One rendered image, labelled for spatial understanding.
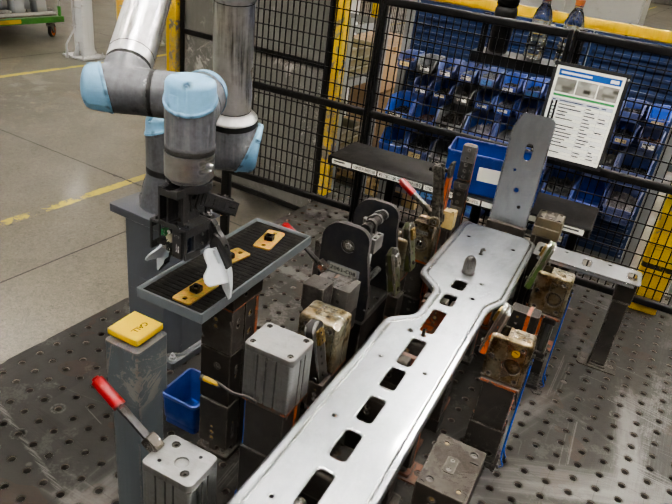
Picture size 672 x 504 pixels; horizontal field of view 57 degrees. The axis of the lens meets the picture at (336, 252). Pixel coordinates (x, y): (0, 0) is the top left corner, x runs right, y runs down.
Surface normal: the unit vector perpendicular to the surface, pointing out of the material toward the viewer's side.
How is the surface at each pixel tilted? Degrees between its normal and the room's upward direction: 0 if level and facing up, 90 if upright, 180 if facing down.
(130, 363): 90
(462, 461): 0
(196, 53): 89
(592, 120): 90
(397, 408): 0
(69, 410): 0
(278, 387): 90
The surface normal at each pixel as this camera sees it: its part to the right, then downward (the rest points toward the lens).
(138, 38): 0.52, -0.41
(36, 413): 0.12, -0.88
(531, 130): -0.45, 0.37
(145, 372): 0.88, 0.31
